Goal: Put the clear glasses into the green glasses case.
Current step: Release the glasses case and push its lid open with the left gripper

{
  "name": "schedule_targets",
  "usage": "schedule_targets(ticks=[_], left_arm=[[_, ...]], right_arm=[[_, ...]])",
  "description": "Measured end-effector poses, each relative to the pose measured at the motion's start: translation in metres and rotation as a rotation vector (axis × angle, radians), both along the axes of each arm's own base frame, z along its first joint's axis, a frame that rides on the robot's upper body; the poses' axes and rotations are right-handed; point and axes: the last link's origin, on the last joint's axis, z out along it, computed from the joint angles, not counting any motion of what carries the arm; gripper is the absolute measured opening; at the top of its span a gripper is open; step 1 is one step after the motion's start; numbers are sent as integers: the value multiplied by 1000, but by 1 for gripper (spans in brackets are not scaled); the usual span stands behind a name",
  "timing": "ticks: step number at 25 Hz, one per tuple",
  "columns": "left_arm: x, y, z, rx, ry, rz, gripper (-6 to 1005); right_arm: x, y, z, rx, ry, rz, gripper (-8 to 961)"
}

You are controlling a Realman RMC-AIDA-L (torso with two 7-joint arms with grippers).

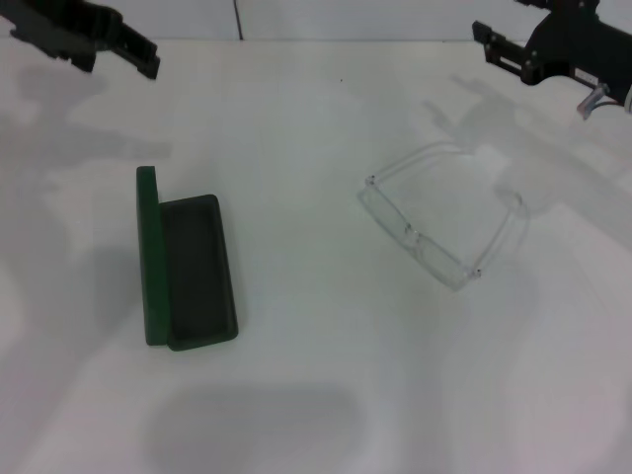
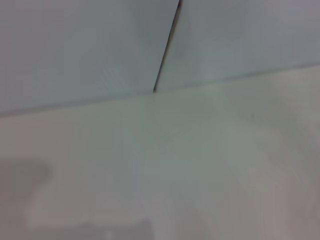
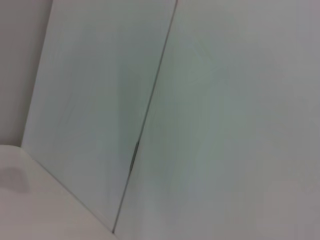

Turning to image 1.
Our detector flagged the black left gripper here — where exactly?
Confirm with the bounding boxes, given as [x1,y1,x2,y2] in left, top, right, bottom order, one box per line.
[0,0,162,80]

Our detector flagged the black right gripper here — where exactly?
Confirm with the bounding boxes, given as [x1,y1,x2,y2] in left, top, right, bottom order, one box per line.
[472,0,632,95]

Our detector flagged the right gripper wire connector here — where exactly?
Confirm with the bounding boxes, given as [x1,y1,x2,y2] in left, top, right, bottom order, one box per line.
[576,82,609,120]

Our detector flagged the clear white glasses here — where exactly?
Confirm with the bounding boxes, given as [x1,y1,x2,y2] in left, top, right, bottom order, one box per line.
[355,140,532,293]

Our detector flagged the green glasses case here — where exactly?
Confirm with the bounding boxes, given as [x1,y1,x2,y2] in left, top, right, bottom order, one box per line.
[135,166,240,353]

